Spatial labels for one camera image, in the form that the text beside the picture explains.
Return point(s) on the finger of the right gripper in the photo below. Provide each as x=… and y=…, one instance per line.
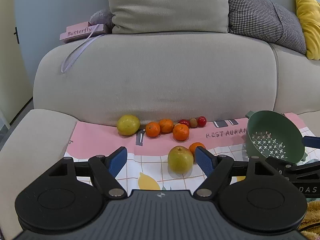
x=295, y=172
x=312, y=142

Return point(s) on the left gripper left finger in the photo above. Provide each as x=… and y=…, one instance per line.
x=70, y=195

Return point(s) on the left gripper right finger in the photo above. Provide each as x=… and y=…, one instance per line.
x=251, y=195

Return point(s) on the green colander bowl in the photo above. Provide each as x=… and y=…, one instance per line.
x=270, y=134

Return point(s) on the orange mandarin front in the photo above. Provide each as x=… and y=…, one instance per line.
x=193, y=146

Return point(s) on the orange mandarin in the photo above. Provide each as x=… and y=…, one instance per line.
x=180, y=132
x=153, y=129
x=193, y=146
x=166, y=125

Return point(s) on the yellow-green pear front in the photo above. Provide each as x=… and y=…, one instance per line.
x=180, y=160

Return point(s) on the red cherry tomato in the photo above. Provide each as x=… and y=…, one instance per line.
x=185, y=122
x=201, y=121

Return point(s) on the pink checkered lemon cloth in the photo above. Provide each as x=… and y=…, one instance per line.
x=147, y=158

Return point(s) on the yellow pillow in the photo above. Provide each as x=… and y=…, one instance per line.
x=308, y=14

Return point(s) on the lilac ribbon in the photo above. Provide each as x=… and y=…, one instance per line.
x=75, y=53

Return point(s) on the houndstooth pillow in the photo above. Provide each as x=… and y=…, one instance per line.
x=267, y=21

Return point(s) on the beige sofa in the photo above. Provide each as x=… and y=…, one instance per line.
x=153, y=76

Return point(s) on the purple plush toy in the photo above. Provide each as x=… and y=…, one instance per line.
x=102, y=17

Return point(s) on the beige back cushion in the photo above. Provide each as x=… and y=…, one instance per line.
x=152, y=16

